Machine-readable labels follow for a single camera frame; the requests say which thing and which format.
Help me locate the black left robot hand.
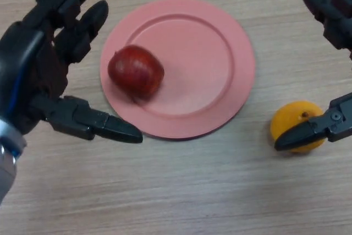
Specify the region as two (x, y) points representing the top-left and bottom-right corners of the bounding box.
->
(0, 0), (144, 144)

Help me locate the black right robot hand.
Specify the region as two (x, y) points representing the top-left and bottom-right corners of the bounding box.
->
(274, 0), (352, 152)

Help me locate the red apple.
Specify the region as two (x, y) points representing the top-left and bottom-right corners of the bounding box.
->
(107, 45), (166, 102)

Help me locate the pink round plate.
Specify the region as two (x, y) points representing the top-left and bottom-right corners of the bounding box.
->
(100, 0), (256, 140)

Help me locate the orange round fruit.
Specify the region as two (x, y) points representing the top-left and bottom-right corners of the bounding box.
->
(270, 101), (325, 154)

